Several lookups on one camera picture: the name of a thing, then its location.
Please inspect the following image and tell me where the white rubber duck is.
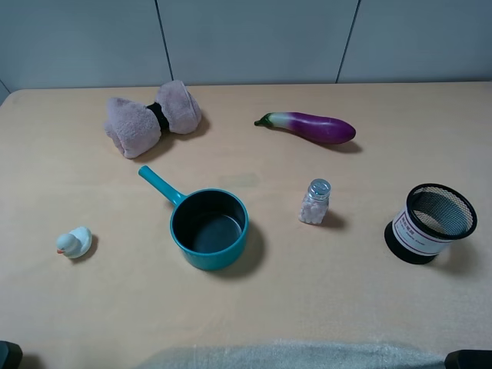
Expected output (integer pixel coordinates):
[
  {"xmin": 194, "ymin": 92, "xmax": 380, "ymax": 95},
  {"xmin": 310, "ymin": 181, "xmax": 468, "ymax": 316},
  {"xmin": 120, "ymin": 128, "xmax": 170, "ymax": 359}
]
[{"xmin": 56, "ymin": 226, "xmax": 92, "ymax": 259}]

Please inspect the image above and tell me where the small glass pill bottle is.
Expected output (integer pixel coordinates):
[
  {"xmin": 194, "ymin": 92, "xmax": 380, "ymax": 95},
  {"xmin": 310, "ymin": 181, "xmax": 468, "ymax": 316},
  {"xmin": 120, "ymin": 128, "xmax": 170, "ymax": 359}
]
[{"xmin": 298, "ymin": 178, "xmax": 331, "ymax": 224}]

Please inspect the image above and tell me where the purple toy eggplant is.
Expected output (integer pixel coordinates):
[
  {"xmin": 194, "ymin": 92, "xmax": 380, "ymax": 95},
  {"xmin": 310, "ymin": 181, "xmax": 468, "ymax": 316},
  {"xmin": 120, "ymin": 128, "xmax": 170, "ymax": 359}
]
[{"xmin": 254, "ymin": 112, "xmax": 356, "ymax": 145}]

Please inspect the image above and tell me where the pink rolled towel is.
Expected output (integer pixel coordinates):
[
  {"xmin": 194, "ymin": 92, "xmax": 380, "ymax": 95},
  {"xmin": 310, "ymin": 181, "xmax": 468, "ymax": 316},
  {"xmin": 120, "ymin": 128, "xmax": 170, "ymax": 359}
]
[{"xmin": 104, "ymin": 80, "xmax": 202, "ymax": 159}]

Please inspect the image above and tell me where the grey-green cloth at bottom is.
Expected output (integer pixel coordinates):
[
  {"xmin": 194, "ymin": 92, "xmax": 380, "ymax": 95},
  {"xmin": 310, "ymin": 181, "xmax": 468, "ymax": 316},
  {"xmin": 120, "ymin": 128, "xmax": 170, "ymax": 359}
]
[{"xmin": 138, "ymin": 341, "xmax": 445, "ymax": 368}]

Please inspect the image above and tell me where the black mesh pen holder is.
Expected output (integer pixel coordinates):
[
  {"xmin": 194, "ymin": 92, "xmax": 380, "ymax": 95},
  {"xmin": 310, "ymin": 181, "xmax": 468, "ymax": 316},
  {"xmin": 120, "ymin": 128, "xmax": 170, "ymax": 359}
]
[{"xmin": 384, "ymin": 183, "xmax": 477, "ymax": 265}]

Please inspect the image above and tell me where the teal saucepan with handle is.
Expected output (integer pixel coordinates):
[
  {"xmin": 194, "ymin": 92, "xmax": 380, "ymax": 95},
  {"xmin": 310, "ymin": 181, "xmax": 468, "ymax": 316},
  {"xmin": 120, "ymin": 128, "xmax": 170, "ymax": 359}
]
[{"xmin": 138, "ymin": 165, "xmax": 249, "ymax": 271}]

